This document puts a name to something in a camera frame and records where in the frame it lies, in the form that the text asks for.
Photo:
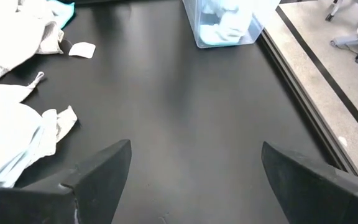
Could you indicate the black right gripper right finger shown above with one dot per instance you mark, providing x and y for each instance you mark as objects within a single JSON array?
[{"x": 303, "y": 193}]

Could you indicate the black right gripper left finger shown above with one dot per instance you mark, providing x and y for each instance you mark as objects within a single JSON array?
[{"x": 104, "y": 180}]

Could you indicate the white waffle microfiber towel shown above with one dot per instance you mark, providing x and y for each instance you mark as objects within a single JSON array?
[
  {"x": 8, "y": 34},
  {"x": 62, "y": 121}
]

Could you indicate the light blue microfiber towel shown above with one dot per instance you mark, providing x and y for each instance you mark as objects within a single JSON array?
[
  {"x": 5, "y": 140},
  {"x": 62, "y": 12},
  {"x": 222, "y": 34}
]

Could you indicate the white paper scrap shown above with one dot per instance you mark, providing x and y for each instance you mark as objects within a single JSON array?
[{"x": 342, "y": 141}]

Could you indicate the small white fabric label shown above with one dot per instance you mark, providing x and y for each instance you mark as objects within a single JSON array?
[{"x": 82, "y": 49}]

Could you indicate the grey desk foot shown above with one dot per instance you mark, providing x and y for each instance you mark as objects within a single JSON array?
[{"x": 345, "y": 41}]

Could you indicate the clear plastic storage bin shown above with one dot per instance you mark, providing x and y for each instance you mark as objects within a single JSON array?
[{"x": 191, "y": 18}]

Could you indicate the grey chair base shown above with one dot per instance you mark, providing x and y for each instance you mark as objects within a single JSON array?
[{"x": 334, "y": 9}]

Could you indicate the black table frame rail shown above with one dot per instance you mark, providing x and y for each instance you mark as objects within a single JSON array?
[{"x": 306, "y": 109}]

